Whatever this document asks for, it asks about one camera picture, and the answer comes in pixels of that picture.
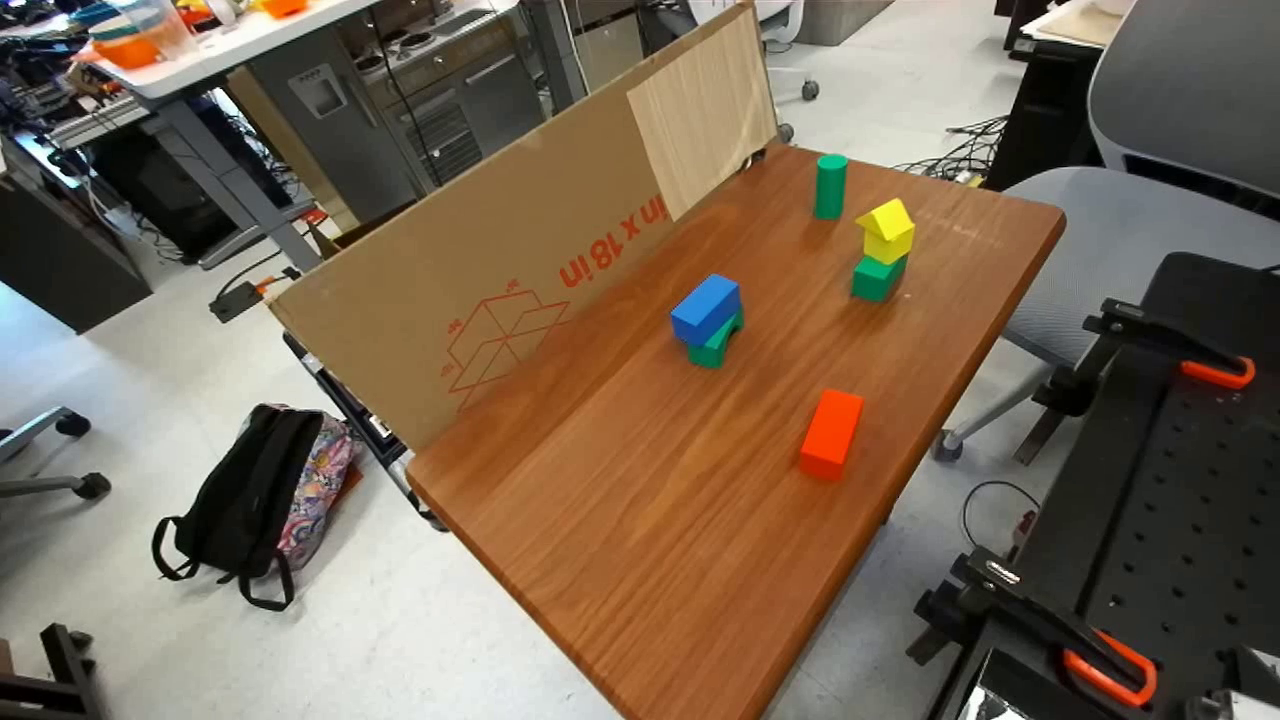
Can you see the orange rectangular block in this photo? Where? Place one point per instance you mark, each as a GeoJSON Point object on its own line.
{"type": "Point", "coordinates": [830, 432]}

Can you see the green block under blue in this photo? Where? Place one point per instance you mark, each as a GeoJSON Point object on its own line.
{"type": "Point", "coordinates": [712, 348]}

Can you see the blue rectangular block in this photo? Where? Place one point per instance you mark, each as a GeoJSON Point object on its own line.
{"type": "Point", "coordinates": [704, 309]}

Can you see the green block under yellow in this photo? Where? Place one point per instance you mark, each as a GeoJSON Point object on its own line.
{"type": "Point", "coordinates": [875, 278]}

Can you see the green cylinder block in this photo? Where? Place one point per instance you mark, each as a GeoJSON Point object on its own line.
{"type": "Point", "coordinates": [830, 186]}

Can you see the yellow house-shaped block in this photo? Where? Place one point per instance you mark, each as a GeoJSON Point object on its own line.
{"type": "Point", "coordinates": [890, 229]}

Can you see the wooden side table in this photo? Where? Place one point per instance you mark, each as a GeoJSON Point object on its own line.
{"type": "Point", "coordinates": [651, 512]}

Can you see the brown cardboard board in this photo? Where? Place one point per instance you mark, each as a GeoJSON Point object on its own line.
{"type": "Point", "coordinates": [447, 296]}

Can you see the black backpack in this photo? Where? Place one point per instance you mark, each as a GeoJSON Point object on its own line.
{"type": "Point", "coordinates": [267, 504]}

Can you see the black orange clamp lower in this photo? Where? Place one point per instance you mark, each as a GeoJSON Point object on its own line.
{"type": "Point", "coordinates": [984, 589]}

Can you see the black orange clamp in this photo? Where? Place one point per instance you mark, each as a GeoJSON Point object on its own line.
{"type": "Point", "coordinates": [984, 589]}
{"type": "Point", "coordinates": [1128, 324]}

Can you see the black orange clamp upper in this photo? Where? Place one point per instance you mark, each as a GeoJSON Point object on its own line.
{"type": "Point", "coordinates": [1128, 324]}

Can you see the black perforated breadboard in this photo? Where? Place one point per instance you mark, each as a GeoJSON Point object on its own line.
{"type": "Point", "coordinates": [1162, 524]}

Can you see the white grey workbench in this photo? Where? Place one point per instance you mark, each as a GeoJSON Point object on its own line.
{"type": "Point", "coordinates": [353, 106]}

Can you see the orange plastic bin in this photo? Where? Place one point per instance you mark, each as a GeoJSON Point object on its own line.
{"type": "Point", "coordinates": [142, 34]}

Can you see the grey office chair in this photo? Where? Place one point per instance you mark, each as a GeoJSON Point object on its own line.
{"type": "Point", "coordinates": [1187, 112]}

